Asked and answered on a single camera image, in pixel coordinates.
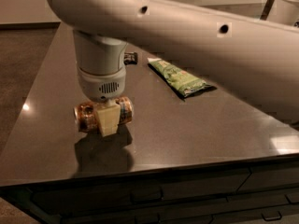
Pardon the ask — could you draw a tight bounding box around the black drawer handle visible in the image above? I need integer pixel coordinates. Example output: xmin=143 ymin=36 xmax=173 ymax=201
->
xmin=262 ymin=211 xmax=282 ymax=222

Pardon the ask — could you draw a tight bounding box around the dark drawer cabinet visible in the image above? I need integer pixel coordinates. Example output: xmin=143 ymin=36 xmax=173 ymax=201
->
xmin=1 ymin=157 xmax=299 ymax=224

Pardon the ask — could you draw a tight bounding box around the green chip bag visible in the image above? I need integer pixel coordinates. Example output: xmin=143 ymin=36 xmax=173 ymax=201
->
xmin=148 ymin=58 xmax=211 ymax=98

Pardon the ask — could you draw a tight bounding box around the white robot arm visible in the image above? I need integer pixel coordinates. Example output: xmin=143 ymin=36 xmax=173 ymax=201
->
xmin=48 ymin=0 xmax=299 ymax=127

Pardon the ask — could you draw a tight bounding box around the orange soda can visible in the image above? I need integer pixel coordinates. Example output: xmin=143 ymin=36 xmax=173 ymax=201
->
xmin=74 ymin=96 xmax=134 ymax=133

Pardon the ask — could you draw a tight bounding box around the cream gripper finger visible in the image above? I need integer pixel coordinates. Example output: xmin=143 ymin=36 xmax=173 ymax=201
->
xmin=94 ymin=99 xmax=121 ymax=137

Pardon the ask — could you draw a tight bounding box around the black snack wrapper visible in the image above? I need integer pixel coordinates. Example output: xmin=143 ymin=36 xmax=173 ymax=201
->
xmin=124 ymin=52 xmax=138 ymax=65

